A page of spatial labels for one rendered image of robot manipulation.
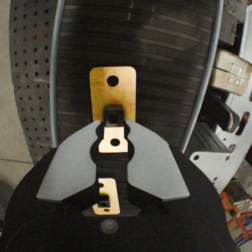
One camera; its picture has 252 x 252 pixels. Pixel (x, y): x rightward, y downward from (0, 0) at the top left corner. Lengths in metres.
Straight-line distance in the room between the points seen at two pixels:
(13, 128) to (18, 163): 0.50
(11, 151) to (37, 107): 1.42
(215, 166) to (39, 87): 0.65
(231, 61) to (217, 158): 0.17
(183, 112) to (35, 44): 0.60
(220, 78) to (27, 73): 0.67
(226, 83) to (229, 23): 0.10
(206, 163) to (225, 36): 0.21
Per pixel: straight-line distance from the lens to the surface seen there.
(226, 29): 0.25
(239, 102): 0.43
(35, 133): 0.79
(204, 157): 0.29
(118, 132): 0.15
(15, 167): 2.28
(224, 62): 0.27
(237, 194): 0.71
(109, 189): 0.21
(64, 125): 0.16
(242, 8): 0.31
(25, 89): 0.73
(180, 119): 0.16
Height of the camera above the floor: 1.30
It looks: 62 degrees down
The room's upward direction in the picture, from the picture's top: 174 degrees clockwise
